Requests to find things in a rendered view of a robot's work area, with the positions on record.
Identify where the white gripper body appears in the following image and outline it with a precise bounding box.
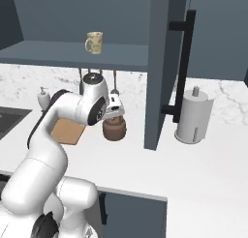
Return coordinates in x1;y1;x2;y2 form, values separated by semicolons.
103;105;126;121

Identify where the tan wooden tray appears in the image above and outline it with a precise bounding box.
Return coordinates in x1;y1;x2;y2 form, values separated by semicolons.
49;117;88;146

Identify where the blue-grey open cabinet door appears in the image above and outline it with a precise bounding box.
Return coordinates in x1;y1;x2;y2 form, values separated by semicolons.
0;0;25;51
143;0;192;152

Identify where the cream patterned mug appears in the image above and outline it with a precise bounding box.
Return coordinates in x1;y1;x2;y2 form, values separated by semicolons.
84;31;105;55

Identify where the blue-grey base cabinet door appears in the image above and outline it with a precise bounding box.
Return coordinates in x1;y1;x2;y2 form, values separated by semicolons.
102;191;169;238

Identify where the white soap dispenser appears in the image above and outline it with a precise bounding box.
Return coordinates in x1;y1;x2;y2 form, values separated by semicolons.
37;86;52;112

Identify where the white paper towel roll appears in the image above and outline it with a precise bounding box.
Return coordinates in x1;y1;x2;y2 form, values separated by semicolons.
173;85;215;145

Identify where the dark sink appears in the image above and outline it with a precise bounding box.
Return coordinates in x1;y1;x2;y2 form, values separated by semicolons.
0;106;34;141

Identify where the black cabinet door handle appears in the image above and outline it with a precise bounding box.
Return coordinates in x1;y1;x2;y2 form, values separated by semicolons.
160;9;198;125

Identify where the black base cabinet handle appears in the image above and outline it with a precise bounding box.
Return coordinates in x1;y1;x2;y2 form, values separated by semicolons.
98;192;109;226

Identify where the blue-grey closed wall cabinet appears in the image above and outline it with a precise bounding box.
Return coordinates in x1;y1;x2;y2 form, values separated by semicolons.
186;0;248;82

